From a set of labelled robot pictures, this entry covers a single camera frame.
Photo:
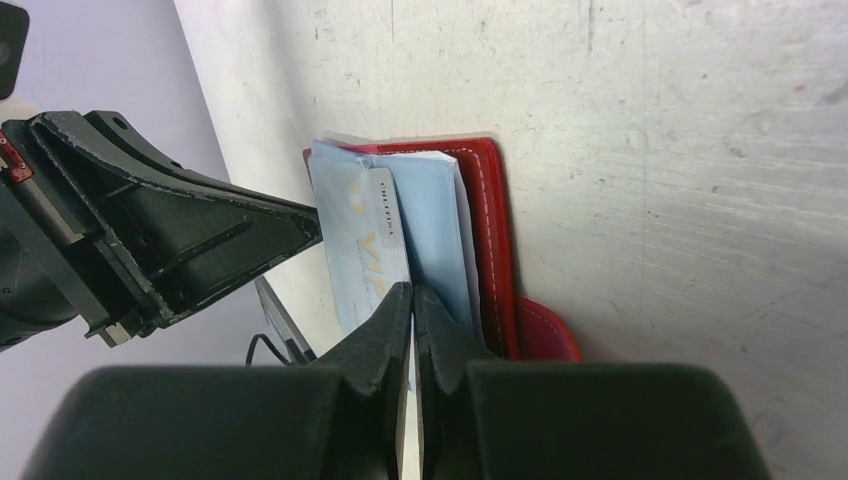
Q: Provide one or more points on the white VIP card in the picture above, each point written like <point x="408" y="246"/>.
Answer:
<point x="362" y="234"/>

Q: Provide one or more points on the aluminium frame rail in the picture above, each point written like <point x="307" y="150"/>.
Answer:
<point x="297" y="350"/>

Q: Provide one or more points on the red leather card holder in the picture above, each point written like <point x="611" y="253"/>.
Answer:
<point x="453" y="207"/>

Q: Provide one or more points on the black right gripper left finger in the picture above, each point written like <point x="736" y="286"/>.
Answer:
<point x="339" y="417"/>

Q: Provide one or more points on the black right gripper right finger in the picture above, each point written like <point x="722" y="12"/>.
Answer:
<point x="489" y="418"/>

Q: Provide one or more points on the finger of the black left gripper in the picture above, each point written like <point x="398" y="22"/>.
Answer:
<point x="171" y="241"/>

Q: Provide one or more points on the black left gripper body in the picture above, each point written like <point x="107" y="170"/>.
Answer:
<point x="45" y="239"/>

